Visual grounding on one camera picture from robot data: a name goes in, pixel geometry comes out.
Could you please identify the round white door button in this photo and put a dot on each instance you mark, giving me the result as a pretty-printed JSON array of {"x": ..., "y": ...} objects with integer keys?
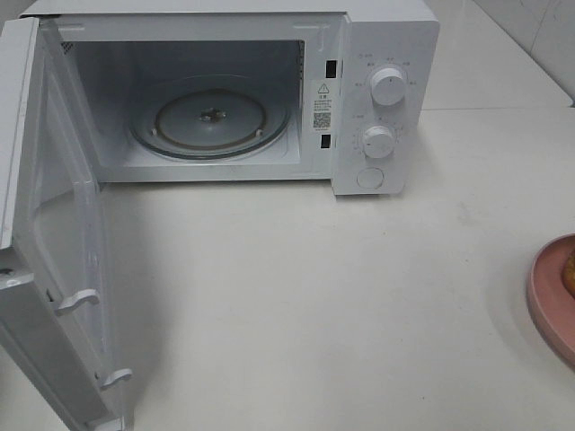
[{"x": 370, "y": 178}]

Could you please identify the white microwave door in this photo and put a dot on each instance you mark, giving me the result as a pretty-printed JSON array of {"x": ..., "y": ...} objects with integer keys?
[{"x": 56, "y": 321}]

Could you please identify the pink round plate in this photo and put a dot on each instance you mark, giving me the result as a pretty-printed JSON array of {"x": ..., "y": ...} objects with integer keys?
[{"x": 549, "y": 301}]

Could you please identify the burger with lettuce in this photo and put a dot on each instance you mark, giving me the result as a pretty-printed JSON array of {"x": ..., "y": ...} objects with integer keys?
[{"x": 568, "y": 274}]

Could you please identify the glass microwave turntable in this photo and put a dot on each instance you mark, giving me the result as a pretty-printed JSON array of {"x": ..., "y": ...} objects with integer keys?
[{"x": 209, "y": 117}]

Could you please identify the white microwave oven body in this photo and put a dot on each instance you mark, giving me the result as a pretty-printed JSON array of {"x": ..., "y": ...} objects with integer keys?
[{"x": 321, "y": 52}]

